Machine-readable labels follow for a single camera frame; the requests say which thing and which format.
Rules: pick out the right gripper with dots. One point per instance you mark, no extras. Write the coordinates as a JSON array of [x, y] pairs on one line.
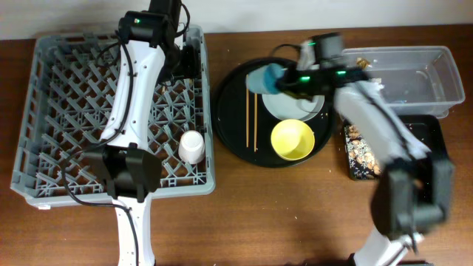
[[280, 82]]

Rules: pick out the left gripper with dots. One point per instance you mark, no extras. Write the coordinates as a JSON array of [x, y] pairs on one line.
[[191, 65]]

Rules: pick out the grey round plate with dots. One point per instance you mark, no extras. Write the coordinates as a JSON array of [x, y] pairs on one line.
[[284, 107]]

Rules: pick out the light blue plastic cup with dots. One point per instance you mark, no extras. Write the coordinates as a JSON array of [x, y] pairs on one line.
[[263, 80]]

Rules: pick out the wooden chopstick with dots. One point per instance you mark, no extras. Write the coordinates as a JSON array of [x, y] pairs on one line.
[[255, 121], [246, 112]]

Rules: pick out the yellow bowl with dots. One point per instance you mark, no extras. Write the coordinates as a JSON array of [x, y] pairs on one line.
[[292, 139]]

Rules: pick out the pink plastic cup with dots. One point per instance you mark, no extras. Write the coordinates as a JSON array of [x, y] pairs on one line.
[[191, 147]]

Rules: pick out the food scraps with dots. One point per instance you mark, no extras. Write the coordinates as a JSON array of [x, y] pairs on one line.
[[361, 160]]

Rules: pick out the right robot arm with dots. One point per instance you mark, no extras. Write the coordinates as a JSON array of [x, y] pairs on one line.
[[413, 194]]

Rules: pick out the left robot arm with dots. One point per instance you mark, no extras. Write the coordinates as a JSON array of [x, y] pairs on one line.
[[152, 52]]

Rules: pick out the grey plastic dishwasher rack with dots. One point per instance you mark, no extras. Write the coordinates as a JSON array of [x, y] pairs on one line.
[[68, 103]]

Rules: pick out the round black serving tray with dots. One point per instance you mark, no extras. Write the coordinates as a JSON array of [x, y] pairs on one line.
[[228, 119]]

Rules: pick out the black rectangular tray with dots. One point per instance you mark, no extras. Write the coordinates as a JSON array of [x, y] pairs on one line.
[[426, 128]]

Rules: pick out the clear plastic bin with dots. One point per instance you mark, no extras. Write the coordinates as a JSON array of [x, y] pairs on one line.
[[416, 80]]

